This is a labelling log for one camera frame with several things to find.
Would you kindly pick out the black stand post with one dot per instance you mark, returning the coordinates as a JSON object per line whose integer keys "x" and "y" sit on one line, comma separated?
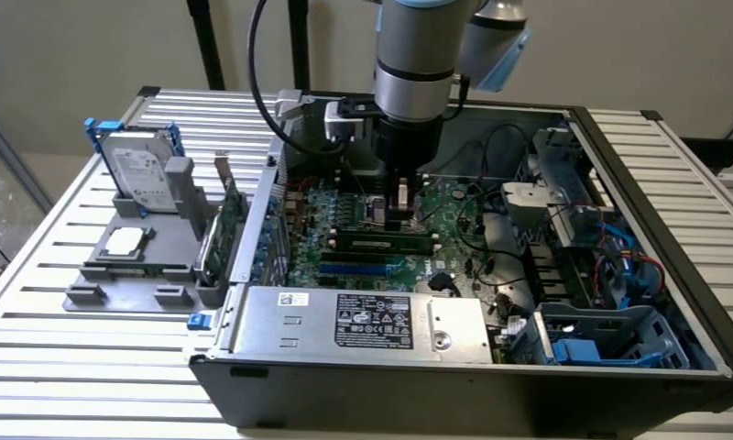
{"x": 206, "y": 41}
{"x": 297, "y": 41}

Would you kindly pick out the grey disk bay blue clips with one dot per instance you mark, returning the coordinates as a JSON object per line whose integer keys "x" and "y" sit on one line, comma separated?
{"x": 617, "y": 330}

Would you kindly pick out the grey case bracket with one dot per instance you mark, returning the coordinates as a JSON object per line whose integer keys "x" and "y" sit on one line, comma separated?
{"x": 289, "y": 103}

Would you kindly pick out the silver hard disk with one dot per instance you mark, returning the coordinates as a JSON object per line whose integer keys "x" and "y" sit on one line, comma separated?
{"x": 137, "y": 174}

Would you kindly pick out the blue disk caddy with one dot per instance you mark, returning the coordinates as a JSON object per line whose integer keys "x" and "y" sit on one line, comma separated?
{"x": 91, "y": 126}

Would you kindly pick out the blue case latch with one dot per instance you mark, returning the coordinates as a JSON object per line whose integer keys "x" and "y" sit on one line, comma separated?
{"x": 198, "y": 321}

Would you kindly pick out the silver CPU chip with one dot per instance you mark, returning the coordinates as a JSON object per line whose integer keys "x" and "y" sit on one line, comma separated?
{"x": 126, "y": 240}

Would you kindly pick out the black open PC case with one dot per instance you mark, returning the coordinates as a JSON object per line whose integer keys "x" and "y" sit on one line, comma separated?
{"x": 402, "y": 394}

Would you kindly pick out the black empty RAM slot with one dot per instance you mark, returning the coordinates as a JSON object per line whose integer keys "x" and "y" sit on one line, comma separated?
{"x": 366, "y": 255}

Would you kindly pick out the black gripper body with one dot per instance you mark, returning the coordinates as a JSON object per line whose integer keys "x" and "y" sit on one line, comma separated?
{"x": 408, "y": 142}

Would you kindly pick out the green RAM stick black chips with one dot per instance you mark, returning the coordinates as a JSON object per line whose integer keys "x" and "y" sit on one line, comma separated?
{"x": 372, "y": 242}

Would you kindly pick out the silver CPU socket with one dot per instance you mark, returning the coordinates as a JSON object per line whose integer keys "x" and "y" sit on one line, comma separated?
{"x": 373, "y": 208}

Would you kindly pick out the grey parts rack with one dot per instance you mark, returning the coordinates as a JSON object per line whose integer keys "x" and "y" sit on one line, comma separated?
{"x": 134, "y": 298}

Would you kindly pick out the silver power supply unit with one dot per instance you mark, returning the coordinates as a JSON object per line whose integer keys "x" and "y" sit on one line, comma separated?
{"x": 312, "y": 330}

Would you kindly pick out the blue expansion slot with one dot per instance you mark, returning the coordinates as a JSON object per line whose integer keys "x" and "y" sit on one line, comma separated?
{"x": 357, "y": 269}

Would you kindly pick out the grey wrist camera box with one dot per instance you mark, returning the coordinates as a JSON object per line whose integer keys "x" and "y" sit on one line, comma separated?
{"x": 340, "y": 120}

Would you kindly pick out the silver metal box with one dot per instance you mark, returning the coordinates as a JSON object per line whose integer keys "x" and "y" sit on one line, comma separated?
{"x": 525, "y": 199}

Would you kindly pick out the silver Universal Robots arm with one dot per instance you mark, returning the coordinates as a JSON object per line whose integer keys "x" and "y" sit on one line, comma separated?
{"x": 414, "y": 46}

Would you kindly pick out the green graphics card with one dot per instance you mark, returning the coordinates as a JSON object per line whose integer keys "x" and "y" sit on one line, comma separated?
{"x": 222, "y": 229}

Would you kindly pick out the green motherboard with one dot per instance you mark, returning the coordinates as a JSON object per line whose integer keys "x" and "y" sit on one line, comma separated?
{"x": 449, "y": 220}

